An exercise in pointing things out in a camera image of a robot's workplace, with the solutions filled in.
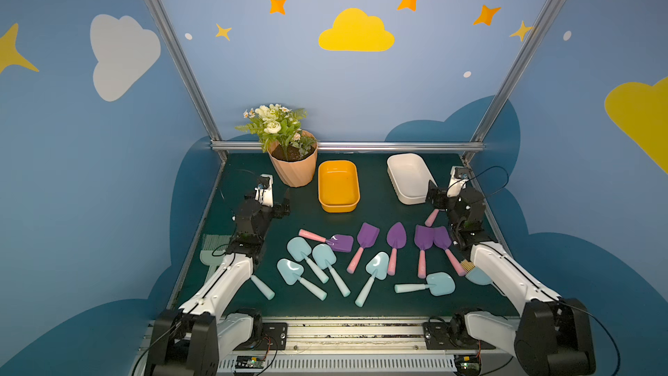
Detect white plastic storage box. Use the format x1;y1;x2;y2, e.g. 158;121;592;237
387;153;436;205

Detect light blue pointed shovel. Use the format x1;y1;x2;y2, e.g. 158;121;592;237
355;252;389;307
277;259;327;301

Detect yellow plastic storage box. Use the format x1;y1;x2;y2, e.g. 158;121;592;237
318;160;361;213

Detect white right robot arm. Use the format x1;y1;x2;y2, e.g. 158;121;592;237
426;179;596;375

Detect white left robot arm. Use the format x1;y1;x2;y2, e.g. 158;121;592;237
143;195;291;375

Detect light blue shovel upper left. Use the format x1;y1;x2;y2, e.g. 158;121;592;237
286;237;329;284

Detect potted white flower plant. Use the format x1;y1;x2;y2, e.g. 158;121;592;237
236;104;318;188

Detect light blue shovel middle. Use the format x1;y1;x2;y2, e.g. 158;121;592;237
312;244;351;298

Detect purple square shovel lying sideways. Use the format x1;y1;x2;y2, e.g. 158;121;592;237
299;229;354;252

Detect blue hand brush tan bristles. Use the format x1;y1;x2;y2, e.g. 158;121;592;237
460;260;492;287

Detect light blue shovel far left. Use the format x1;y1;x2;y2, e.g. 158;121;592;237
250;274;276;300

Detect light blue shovel lying right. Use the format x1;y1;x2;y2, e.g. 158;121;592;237
394;272;456;297

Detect rear aluminium crossbar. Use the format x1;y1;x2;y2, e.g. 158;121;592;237
210;140;485;153

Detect left circuit board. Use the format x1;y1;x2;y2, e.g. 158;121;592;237
234;356;266;373

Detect circuit board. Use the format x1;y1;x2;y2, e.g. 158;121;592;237
234;356;266;373
454;355;481;376

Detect right circuit board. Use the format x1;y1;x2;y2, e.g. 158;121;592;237
454;355;481;376

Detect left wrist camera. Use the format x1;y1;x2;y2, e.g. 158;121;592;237
254;174;274;207

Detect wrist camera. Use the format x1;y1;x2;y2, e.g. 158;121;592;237
446;166;471;198
254;174;274;207

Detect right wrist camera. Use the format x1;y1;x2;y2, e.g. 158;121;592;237
446;166;471;198

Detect purple pointed shovel pink handle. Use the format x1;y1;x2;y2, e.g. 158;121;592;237
386;222;407;276

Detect purple square shovel pink handle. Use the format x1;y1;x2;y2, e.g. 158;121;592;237
346;223;380;274

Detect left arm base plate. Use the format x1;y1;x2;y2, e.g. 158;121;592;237
235;322;288;351

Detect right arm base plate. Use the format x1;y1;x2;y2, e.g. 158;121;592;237
422;320;495;350

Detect aluminium rail front frame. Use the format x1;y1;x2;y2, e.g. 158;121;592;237
215;316;524;375

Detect right aluminium frame post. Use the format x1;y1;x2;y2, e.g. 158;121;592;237
463;0;567;166

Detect aluminium frame post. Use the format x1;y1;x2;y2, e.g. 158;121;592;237
144;0;222;150
463;0;567;166

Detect left aluminium frame post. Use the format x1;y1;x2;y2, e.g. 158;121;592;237
144;0;222;150

